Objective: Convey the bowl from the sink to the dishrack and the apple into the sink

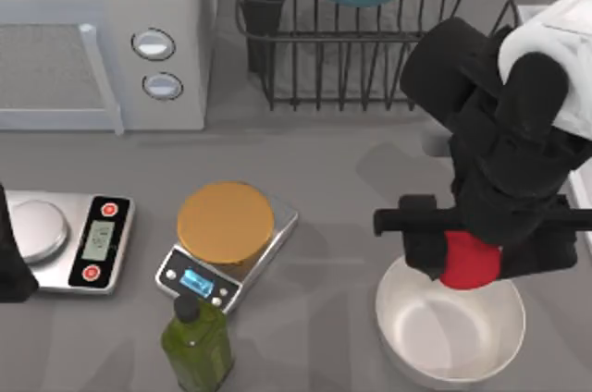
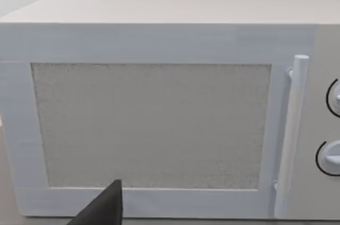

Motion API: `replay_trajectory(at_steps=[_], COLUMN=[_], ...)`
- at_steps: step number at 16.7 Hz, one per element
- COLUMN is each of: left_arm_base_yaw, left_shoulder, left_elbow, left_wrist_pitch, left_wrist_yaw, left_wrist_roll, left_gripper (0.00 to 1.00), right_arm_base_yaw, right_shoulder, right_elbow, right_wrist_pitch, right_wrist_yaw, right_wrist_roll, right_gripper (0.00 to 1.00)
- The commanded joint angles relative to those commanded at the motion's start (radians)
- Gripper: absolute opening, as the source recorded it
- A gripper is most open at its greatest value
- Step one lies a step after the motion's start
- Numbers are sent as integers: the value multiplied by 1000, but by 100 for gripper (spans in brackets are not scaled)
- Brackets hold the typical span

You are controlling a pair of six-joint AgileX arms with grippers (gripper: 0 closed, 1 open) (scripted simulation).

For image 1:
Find pale microwave oven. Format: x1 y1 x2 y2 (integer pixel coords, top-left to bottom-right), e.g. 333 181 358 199
0 0 219 135

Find black wire dish rack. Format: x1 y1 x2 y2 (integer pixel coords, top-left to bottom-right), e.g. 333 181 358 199
234 0 523 113

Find white metal bowl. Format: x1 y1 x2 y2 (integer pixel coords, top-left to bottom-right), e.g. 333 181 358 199
374 254 527 391

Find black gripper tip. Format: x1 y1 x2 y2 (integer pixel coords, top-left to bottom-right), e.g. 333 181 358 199
0 182 40 305

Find pale microwave door handle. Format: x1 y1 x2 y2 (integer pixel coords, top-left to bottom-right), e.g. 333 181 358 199
77 23 127 136

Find silver scale with black panel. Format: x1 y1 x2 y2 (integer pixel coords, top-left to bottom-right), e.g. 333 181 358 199
3 190 137 297

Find large round microwave knob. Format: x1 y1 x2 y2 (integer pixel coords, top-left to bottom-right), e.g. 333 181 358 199
130 27 177 61

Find silver scale with wooden plate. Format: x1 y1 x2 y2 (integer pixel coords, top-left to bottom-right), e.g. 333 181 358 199
154 180 300 317

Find green bottle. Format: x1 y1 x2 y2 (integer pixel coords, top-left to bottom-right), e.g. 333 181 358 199
159 293 235 392

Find small round microwave knob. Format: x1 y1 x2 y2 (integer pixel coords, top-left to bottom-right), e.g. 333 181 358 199
142 71 185 102

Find red cup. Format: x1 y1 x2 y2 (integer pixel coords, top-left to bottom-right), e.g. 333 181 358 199
438 229 504 293

